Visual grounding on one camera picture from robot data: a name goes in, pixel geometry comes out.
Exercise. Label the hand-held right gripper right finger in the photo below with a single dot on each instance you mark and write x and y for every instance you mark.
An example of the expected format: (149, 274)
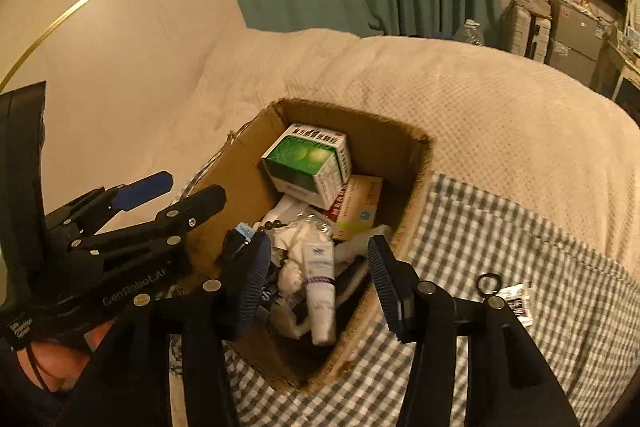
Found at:
(387, 287)

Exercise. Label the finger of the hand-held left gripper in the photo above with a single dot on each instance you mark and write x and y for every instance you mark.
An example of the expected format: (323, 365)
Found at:
(200, 204)
(145, 187)

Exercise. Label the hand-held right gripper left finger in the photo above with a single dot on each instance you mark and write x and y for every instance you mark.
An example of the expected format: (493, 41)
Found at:
(255, 287)

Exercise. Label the brown cardboard box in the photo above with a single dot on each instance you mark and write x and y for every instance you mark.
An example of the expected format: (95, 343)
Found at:
(235, 197)

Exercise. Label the blue and white tissue packet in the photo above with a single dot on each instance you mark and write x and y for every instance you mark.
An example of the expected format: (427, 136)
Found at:
(246, 232)

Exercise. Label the white cream tube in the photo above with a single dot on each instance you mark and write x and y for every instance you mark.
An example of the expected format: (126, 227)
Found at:
(320, 287)

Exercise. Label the red and white medicine box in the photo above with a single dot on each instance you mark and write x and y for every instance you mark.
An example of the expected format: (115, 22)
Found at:
(357, 207)

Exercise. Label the green and white medicine box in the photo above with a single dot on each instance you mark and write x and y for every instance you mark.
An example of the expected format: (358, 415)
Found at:
(295, 157)

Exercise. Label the person's left forearm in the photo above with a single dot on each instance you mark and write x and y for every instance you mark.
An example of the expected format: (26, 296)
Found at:
(50, 362)

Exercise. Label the green checked cloth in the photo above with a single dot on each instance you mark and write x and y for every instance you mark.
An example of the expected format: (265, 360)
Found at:
(475, 232)

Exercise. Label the small printed sachet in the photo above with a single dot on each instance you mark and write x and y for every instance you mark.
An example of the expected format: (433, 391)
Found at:
(517, 304)

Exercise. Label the clear water bottle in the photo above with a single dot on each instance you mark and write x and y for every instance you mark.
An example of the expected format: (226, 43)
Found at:
(470, 34)

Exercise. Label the white suitcase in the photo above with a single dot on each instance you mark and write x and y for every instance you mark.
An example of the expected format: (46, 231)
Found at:
(522, 32)

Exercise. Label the grey small fridge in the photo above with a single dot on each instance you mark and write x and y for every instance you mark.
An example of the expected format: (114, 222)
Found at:
(575, 37)

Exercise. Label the wooden desk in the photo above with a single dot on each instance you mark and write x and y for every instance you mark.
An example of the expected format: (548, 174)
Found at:
(627, 72)

